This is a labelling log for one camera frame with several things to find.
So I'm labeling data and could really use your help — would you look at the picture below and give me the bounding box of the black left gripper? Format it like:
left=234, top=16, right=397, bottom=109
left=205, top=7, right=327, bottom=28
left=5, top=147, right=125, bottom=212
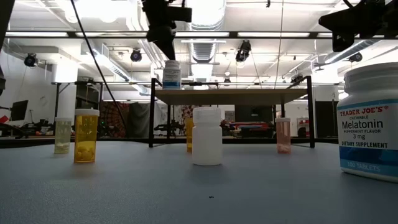
left=141, top=0, right=193, bottom=61

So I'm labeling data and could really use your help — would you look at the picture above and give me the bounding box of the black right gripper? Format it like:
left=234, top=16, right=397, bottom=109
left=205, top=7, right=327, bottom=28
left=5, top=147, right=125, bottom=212
left=318, top=0, right=398, bottom=52

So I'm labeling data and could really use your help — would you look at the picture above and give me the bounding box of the white Trader Joe's melatonin bottle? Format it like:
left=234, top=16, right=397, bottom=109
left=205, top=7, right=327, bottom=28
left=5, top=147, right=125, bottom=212
left=336, top=62, right=398, bottom=184
left=162, top=60, right=182, bottom=90

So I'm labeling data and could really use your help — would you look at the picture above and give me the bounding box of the orange capless pill vial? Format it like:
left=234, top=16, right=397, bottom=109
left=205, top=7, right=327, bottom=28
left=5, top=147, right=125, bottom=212
left=185, top=117, right=194, bottom=154

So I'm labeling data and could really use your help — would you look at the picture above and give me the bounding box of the plain white plastic pill bottle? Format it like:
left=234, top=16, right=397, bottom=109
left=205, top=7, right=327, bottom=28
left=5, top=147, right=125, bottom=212
left=192, top=106, right=223, bottom=166

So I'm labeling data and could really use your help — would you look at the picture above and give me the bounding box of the pink vial with white cap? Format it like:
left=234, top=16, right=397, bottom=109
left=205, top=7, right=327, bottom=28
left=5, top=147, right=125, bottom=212
left=275, top=117, right=292, bottom=155

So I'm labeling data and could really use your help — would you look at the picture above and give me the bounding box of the amber vial with white cap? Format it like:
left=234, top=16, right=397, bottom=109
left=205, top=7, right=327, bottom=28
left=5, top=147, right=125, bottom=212
left=73, top=108, right=101, bottom=164

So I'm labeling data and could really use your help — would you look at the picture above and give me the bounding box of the pale yellow vial white cap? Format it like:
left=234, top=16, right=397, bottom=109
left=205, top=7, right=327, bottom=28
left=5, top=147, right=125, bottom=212
left=54, top=117, right=73, bottom=155

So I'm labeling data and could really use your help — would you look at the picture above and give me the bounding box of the black crossbar with light strips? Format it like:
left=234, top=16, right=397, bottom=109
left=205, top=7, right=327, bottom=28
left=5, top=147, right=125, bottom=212
left=0, top=30, right=398, bottom=40

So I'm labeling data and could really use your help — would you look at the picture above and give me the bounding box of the red dotted patterned cloth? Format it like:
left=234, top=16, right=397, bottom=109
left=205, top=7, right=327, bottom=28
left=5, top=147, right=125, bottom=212
left=181, top=105, right=194, bottom=119

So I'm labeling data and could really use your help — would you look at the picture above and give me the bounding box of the grey curtain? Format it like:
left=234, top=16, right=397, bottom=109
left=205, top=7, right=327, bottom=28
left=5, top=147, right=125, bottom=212
left=128, top=102, right=150, bottom=138

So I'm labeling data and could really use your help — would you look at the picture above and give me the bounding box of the brown mandala tapestry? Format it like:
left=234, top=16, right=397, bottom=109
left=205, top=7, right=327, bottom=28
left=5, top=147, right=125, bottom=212
left=99, top=101, right=130, bottom=138

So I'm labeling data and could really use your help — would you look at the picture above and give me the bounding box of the black partition panel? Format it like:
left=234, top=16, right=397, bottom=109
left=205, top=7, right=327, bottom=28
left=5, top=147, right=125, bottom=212
left=315, top=100, right=339, bottom=138

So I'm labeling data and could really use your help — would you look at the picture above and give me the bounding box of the red tool cart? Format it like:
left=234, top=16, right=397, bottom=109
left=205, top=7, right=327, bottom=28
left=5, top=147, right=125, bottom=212
left=222, top=121, right=276, bottom=138

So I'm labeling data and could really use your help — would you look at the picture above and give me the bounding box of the blue-grey table mat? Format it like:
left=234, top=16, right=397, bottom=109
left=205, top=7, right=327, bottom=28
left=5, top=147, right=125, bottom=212
left=0, top=141, right=398, bottom=224

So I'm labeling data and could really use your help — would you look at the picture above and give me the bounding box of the small black desk monitor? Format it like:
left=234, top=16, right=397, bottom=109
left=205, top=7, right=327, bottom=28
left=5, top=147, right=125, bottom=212
left=10, top=99, right=29, bottom=122

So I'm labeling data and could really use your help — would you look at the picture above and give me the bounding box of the silver ceiling duct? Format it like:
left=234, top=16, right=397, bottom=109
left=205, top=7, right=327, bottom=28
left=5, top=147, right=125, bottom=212
left=183, top=0, right=228, bottom=65

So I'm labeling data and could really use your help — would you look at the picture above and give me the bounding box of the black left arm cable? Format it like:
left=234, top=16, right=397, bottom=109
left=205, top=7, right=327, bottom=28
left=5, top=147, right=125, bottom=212
left=70, top=0, right=128, bottom=130

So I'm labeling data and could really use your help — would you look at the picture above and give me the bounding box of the wooden shelf with black frame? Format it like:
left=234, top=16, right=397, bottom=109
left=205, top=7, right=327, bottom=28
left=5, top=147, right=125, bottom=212
left=148, top=75, right=315, bottom=149

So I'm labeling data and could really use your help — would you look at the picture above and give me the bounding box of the black wall television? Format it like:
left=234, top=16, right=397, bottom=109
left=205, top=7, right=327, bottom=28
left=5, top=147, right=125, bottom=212
left=234, top=105, right=274, bottom=123

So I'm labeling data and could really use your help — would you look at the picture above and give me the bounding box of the black metal frame rig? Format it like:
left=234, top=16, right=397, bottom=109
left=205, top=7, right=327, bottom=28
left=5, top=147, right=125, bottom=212
left=51, top=80, right=152, bottom=139

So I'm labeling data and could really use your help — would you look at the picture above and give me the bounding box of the black aluminium table frame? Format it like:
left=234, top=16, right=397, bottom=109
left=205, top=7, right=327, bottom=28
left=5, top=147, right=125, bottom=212
left=0, top=136, right=398, bottom=149

